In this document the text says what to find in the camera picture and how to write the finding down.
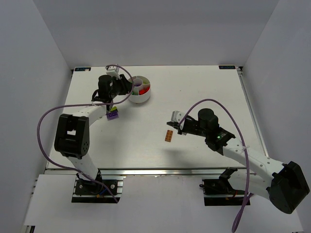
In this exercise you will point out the aluminium table frame rail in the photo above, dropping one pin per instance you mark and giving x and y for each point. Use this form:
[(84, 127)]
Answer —
[(251, 110)]

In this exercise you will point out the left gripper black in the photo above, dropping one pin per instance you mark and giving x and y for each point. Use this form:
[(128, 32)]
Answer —
[(121, 84)]

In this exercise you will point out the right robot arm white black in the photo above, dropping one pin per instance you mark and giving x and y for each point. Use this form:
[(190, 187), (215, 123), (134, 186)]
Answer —
[(284, 185)]

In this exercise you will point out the white round divided container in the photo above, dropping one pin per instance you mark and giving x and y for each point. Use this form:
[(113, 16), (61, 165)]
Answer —
[(140, 82)]

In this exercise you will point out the orange flat lego plate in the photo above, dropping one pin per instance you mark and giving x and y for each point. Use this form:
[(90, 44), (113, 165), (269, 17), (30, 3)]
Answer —
[(168, 136)]

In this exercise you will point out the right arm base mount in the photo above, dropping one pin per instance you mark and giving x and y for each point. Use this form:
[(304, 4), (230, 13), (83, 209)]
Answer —
[(219, 192)]

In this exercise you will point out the red lego brick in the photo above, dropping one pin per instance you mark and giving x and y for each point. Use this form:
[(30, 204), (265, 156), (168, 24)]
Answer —
[(143, 91)]

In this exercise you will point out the purple lego brick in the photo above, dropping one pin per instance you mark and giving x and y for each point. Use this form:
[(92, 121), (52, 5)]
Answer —
[(112, 115)]

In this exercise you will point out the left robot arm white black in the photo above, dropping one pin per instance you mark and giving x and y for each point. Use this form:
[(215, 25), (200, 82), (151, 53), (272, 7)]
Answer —
[(72, 138)]

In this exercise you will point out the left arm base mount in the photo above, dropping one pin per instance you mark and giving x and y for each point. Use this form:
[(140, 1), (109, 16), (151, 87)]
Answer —
[(85, 192)]

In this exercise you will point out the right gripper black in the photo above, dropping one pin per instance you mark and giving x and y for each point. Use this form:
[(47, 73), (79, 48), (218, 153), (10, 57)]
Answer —
[(182, 125)]

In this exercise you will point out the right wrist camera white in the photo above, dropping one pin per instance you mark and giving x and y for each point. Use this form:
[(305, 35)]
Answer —
[(177, 116)]

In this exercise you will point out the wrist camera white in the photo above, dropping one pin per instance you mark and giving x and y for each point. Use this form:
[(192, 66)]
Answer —
[(177, 116), (113, 71)]

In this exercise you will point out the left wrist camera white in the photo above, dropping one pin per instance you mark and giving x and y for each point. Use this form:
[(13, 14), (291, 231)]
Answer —
[(113, 71)]

